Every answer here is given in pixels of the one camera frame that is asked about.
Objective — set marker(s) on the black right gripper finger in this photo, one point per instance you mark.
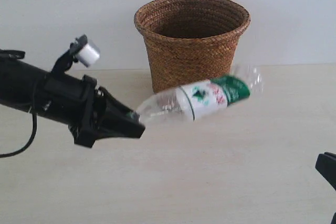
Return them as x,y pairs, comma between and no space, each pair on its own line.
325,165

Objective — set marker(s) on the clear plastic water bottle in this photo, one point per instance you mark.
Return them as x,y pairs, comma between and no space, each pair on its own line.
192,101

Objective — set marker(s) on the woven brown wicker basket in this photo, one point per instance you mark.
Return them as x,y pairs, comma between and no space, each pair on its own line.
190,40

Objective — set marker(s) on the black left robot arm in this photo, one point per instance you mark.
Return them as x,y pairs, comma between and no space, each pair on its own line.
58,97

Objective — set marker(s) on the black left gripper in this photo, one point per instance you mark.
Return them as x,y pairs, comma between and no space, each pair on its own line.
89,128

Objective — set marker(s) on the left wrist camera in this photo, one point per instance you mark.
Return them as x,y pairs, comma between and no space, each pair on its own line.
82,50

